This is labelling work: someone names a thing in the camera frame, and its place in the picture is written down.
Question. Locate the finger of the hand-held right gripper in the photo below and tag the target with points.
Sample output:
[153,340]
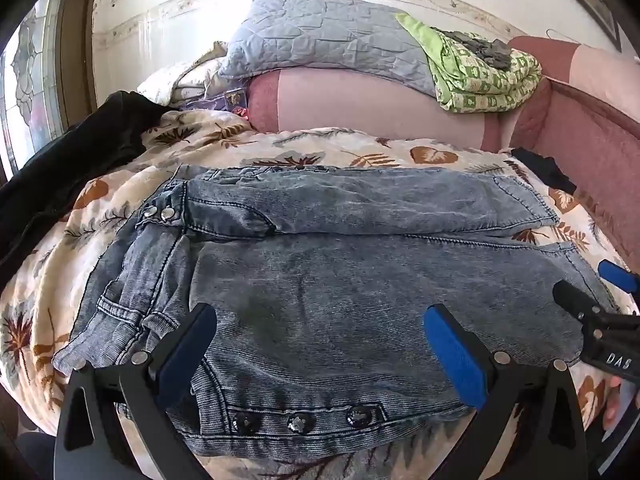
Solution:
[617,272]
[575,300]

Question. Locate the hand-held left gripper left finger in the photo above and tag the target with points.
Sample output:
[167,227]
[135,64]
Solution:
[184,356]

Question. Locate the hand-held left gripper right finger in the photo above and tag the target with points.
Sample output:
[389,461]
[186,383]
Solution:
[455,360]

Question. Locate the grey-blue denim pants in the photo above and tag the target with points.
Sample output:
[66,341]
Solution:
[325,285]

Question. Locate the person's right hand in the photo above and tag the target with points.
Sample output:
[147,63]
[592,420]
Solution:
[617,402]

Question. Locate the small black cloth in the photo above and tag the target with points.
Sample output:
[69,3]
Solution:
[545,167]

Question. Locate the black garment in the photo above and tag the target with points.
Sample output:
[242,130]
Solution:
[75,160]

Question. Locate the green patterned blanket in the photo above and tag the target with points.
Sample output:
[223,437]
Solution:
[475,85]

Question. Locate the cream leaf-print blanket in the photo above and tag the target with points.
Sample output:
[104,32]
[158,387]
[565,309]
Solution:
[350,147]

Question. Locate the dark grey cloth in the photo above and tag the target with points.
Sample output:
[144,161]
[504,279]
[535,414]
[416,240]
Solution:
[480,47]

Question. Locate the cream pillow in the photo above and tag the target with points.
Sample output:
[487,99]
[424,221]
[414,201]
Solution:
[190,80]

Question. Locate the stained glass window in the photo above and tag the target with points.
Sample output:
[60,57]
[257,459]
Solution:
[30,70]

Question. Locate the grey quilted pillow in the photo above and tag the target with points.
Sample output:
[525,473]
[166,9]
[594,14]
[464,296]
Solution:
[325,35]

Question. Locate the dark picture frame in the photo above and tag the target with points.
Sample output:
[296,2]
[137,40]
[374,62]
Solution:
[595,10]

